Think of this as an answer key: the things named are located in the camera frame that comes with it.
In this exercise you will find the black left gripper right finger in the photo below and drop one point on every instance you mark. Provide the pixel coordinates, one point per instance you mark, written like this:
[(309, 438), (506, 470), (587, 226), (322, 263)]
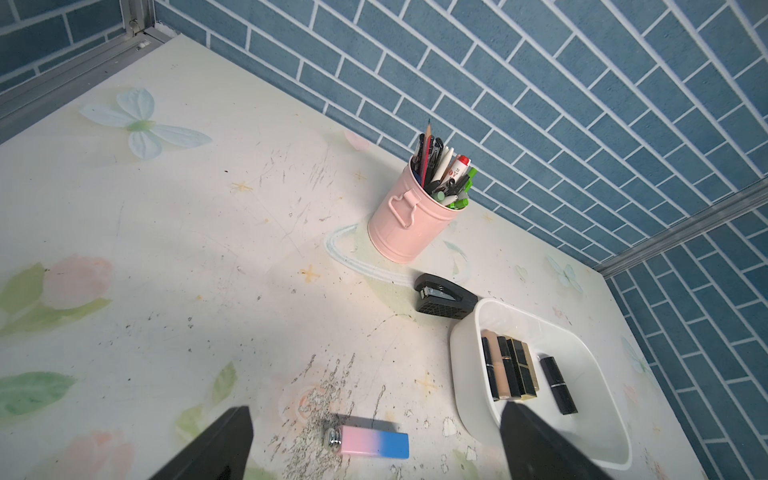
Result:
[(534, 450)]

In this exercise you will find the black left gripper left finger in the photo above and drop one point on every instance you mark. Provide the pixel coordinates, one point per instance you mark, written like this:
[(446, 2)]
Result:
[(220, 452)]

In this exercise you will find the black lipstick gold band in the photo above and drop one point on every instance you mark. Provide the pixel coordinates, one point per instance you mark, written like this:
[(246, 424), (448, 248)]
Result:
[(511, 368)]

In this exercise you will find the white plastic storage box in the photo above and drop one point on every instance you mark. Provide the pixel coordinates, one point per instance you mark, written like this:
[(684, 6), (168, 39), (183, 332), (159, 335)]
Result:
[(597, 429)]

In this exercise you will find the long black lipstick tube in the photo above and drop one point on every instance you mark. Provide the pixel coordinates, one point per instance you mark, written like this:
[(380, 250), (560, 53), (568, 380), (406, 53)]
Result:
[(558, 386)]

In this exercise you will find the black gold square lipstick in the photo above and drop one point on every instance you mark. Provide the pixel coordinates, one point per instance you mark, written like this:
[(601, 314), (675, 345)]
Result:
[(526, 377)]

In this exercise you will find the black lipstick silver band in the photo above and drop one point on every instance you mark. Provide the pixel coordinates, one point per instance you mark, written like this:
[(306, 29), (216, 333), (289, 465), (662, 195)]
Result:
[(489, 369)]

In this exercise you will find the beige concealer tube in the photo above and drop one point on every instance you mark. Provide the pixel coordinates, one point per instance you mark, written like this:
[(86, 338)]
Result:
[(502, 383)]

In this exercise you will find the black stapler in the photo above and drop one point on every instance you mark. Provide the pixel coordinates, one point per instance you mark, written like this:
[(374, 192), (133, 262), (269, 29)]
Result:
[(441, 297)]

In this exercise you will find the pink metal pen bucket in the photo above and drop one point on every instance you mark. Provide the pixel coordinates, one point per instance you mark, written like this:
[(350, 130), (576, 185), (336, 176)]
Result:
[(407, 220)]

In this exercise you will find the red white marker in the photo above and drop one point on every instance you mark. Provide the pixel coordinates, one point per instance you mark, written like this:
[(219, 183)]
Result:
[(458, 168)]

